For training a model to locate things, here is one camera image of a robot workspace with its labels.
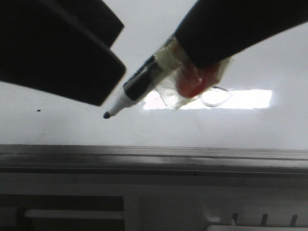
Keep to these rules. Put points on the red magnet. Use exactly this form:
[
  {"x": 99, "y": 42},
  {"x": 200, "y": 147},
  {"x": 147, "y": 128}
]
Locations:
[{"x": 181, "y": 81}]

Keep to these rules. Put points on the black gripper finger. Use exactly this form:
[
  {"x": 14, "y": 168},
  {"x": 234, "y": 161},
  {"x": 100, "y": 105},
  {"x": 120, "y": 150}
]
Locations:
[
  {"x": 61, "y": 47},
  {"x": 216, "y": 29}
]

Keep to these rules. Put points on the white whiteboard surface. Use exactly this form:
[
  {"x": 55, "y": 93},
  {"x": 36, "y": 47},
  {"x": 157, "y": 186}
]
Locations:
[{"x": 268, "y": 109}]

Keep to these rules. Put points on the black and white whiteboard marker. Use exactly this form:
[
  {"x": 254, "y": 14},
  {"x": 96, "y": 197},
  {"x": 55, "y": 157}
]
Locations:
[{"x": 139, "y": 79}]

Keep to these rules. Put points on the grey aluminium whiteboard frame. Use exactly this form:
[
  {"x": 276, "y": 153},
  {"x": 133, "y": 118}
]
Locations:
[{"x": 154, "y": 158}]

